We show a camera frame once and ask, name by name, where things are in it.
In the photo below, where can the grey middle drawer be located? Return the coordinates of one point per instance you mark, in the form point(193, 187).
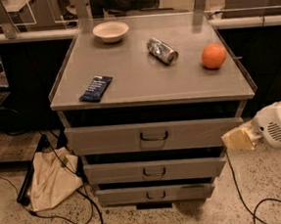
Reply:
point(128, 172)

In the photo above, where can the grey metal drawer cabinet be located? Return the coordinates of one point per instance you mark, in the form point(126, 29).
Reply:
point(145, 90)

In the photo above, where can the dark blue snack bar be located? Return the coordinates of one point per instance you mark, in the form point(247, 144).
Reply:
point(96, 89)

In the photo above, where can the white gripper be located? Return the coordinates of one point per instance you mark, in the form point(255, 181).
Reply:
point(271, 123)

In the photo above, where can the grey bottom drawer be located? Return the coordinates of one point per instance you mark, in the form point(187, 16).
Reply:
point(154, 194)

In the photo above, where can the beige cloth bag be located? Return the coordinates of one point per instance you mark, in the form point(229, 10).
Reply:
point(54, 178)

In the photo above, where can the white ceramic bowl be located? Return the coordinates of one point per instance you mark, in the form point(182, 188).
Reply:
point(110, 32)

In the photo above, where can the grey top drawer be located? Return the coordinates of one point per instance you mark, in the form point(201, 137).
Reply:
point(159, 136)

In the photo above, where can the silver drink can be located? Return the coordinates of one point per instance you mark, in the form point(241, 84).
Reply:
point(162, 51)

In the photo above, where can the orange fruit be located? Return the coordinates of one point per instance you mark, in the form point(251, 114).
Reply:
point(213, 56)

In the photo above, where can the grey drawer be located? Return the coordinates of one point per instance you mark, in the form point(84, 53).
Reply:
point(154, 194)
point(159, 136)
point(128, 172)

